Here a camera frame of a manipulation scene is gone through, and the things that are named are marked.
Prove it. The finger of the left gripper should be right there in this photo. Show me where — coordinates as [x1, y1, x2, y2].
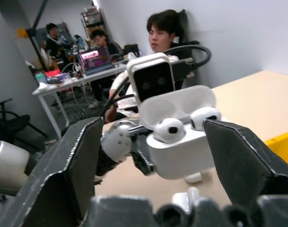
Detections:
[133, 151, 157, 176]

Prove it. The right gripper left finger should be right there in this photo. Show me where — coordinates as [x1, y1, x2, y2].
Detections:
[0, 116, 105, 227]

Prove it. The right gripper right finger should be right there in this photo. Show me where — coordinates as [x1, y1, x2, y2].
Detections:
[203, 119, 288, 207]

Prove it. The white wireless earbud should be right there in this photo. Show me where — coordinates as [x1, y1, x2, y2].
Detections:
[189, 109, 222, 131]
[153, 118, 184, 144]

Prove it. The yellow plastic bin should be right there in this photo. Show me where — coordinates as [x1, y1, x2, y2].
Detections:
[264, 129, 288, 170]

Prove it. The silver robot body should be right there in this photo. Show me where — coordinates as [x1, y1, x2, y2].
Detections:
[0, 136, 31, 197]

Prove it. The black chair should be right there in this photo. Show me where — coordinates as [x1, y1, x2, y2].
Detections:
[0, 98, 49, 152]

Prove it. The white work table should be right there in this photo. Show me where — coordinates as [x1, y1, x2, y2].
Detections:
[32, 58, 135, 138]

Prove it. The open laptop computer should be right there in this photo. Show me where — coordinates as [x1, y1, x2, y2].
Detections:
[78, 46, 116, 77]

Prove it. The person with glasses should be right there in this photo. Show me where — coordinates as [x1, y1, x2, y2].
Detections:
[88, 29, 122, 109]

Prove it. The seated person black ponytail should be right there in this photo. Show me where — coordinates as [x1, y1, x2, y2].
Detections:
[105, 9, 199, 124]

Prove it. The black office chair headrest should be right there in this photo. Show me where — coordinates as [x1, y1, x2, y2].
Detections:
[175, 9, 201, 46]

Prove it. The black metal shelf rack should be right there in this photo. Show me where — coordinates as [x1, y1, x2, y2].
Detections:
[80, 6, 105, 46]

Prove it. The person in black shirt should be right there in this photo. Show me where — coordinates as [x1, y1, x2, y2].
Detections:
[43, 23, 67, 67]

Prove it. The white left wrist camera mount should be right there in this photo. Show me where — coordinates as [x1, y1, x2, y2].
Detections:
[126, 52, 176, 105]

